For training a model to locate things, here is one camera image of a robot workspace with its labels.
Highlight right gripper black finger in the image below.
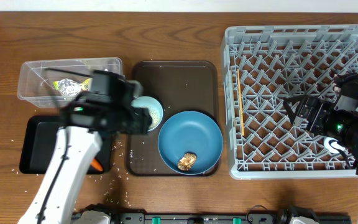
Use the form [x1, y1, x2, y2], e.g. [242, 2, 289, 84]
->
[283, 95, 314, 107]
[283, 104, 305, 126]

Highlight light blue rice bowl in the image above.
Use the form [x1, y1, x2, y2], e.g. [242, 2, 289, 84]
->
[132, 96, 163, 131]

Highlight light blue cup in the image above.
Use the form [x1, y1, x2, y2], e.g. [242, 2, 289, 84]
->
[323, 137, 346, 154]

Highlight dark blue plate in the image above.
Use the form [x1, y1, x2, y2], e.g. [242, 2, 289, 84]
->
[158, 111, 224, 175]

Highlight orange carrot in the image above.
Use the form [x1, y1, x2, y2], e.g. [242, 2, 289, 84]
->
[91, 159, 104, 172]

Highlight yellow snack wrapper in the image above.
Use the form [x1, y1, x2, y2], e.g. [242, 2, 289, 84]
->
[53, 78, 91, 91]

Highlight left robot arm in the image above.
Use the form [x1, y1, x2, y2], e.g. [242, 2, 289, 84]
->
[19, 101, 152, 223]

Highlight grey dishwasher rack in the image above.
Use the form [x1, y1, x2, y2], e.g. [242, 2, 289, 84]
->
[221, 24, 358, 180]

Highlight black waste bin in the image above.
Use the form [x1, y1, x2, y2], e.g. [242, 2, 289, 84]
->
[19, 115, 112, 174]

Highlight wooden chopstick right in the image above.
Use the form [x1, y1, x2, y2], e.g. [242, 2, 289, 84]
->
[239, 92, 245, 136]

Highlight wooden chopstick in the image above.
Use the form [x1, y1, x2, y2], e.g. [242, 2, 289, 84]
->
[236, 69, 244, 126]
[239, 92, 245, 136]

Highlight brown serving tray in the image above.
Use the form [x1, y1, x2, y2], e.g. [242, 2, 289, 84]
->
[126, 61, 221, 177]

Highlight wooden chopstick left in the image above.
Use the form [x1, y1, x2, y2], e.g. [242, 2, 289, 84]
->
[236, 69, 244, 126]

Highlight crumpled silver foil ball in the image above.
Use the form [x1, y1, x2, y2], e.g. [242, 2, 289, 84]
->
[53, 78, 81, 100]

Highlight clear plastic bin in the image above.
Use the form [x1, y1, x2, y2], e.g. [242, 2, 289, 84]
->
[17, 57, 123, 108]

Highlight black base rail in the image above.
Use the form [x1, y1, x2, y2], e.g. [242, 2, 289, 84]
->
[73, 205, 352, 224]

